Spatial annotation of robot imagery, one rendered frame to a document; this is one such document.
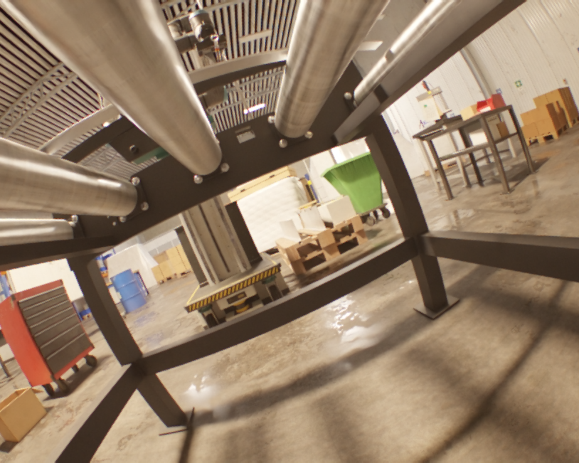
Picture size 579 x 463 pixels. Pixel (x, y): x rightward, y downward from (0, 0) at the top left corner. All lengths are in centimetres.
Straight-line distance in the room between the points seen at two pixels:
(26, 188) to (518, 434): 103
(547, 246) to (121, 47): 73
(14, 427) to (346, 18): 252
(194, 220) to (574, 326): 215
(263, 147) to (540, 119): 540
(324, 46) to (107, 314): 100
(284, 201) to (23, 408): 409
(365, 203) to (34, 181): 317
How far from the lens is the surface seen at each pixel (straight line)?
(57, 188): 54
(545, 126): 576
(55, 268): 537
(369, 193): 328
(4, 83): 1112
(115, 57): 27
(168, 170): 89
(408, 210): 96
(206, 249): 196
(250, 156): 85
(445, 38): 45
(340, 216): 255
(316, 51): 44
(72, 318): 289
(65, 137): 57
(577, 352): 86
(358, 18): 38
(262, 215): 417
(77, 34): 25
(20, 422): 238
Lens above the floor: 61
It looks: 5 degrees down
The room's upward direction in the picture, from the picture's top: 24 degrees counter-clockwise
